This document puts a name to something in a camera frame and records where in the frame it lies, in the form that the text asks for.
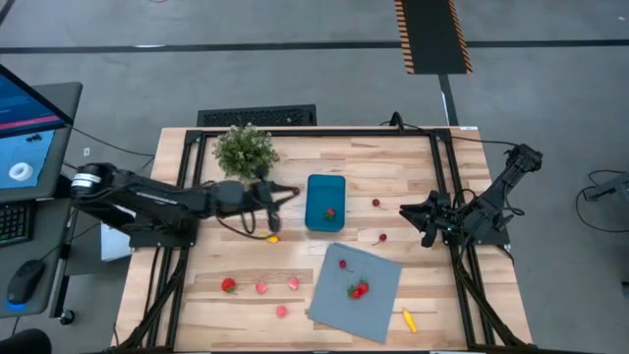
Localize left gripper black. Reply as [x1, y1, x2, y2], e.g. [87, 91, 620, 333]
[243, 165, 300, 234]

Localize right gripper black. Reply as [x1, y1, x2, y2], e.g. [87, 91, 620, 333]
[399, 190, 456, 249]

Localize blue plastic tupperware container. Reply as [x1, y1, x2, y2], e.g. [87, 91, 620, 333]
[304, 173, 347, 233]

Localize green potted plant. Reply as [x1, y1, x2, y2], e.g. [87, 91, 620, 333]
[211, 122, 281, 182]

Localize black floor grate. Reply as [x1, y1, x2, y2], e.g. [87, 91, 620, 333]
[197, 103, 318, 128]

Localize grey cloth mat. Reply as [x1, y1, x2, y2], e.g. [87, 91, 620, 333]
[307, 242, 403, 345]

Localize white box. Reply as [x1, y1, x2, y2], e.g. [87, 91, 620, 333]
[100, 221, 134, 262]

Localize black orange-striped floor mat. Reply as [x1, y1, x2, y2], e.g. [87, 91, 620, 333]
[394, 0, 474, 76]

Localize grey floor device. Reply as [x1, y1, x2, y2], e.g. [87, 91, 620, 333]
[584, 172, 629, 203]

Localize grey desk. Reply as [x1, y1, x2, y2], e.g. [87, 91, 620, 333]
[0, 81, 84, 320]

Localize black desk stand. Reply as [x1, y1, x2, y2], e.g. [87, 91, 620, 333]
[48, 215, 79, 326]

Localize computer monitor blue screen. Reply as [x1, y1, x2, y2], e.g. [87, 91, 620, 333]
[0, 63, 76, 204]

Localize black computer keyboard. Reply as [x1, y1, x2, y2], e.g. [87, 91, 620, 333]
[0, 201, 33, 247]

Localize black computer mouse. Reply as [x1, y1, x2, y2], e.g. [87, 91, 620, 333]
[6, 259, 46, 306]

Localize person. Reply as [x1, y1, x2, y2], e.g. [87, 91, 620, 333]
[0, 327, 53, 354]

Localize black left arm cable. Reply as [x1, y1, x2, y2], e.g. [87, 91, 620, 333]
[215, 208, 269, 242]

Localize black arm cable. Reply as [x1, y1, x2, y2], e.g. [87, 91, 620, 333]
[215, 208, 269, 242]
[380, 110, 522, 148]

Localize black aluminium table frame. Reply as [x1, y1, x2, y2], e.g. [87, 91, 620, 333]
[112, 128, 537, 353]

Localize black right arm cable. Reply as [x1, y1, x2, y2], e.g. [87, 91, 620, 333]
[380, 110, 522, 148]

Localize black floor cable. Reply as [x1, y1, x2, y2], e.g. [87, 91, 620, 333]
[574, 169, 629, 235]

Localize black monitor cable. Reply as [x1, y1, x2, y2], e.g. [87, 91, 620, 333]
[71, 126, 156, 159]

